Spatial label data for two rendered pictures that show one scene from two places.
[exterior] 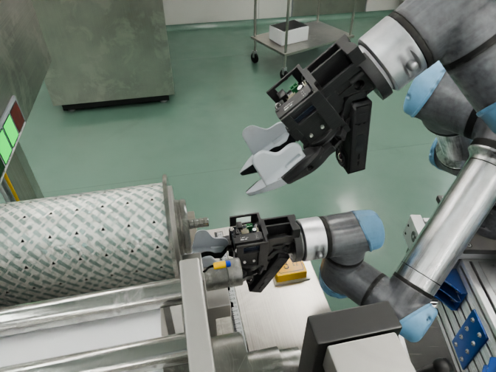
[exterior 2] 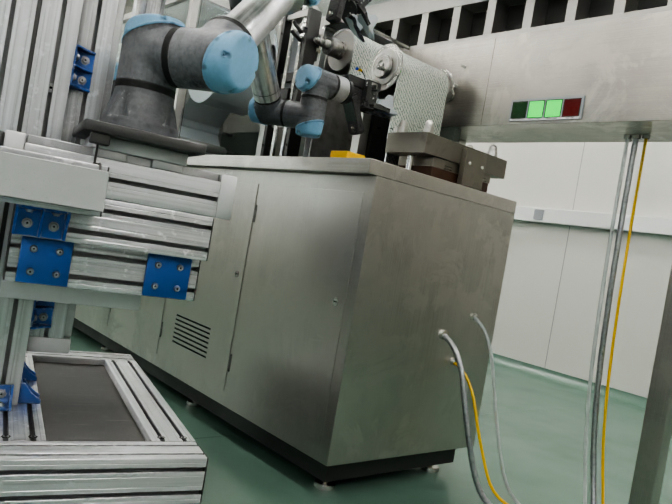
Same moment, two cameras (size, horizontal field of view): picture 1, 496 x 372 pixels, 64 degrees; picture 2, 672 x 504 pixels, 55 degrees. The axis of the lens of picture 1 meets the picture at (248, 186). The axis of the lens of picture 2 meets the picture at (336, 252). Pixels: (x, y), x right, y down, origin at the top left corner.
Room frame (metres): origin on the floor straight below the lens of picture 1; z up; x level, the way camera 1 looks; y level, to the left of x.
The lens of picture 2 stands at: (2.14, -0.96, 0.68)
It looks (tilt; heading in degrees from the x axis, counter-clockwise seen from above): 1 degrees down; 151
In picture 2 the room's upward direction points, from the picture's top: 10 degrees clockwise
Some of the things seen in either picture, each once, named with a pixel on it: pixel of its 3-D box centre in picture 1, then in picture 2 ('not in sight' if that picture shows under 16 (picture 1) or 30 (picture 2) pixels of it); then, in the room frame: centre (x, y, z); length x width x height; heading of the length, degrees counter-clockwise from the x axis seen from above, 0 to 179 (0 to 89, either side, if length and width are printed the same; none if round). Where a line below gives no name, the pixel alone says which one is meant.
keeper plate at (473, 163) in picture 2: not in sight; (472, 169); (0.60, 0.33, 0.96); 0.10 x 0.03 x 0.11; 102
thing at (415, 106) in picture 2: not in sight; (417, 119); (0.40, 0.23, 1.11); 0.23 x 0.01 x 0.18; 102
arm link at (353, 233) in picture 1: (348, 234); (316, 82); (0.49, -0.18, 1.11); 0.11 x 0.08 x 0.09; 102
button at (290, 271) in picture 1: (287, 265); (347, 157); (0.57, -0.09, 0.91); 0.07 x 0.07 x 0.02; 12
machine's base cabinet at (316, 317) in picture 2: not in sight; (210, 276); (-0.56, -0.04, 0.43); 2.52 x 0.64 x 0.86; 12
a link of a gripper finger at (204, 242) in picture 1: (201, 243); (388, 104); (0.46, 0.08, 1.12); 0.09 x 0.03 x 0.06; 93
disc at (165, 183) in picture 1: (172, 228); (385, 67); (0.37, 0.10, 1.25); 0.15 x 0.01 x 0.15; 12
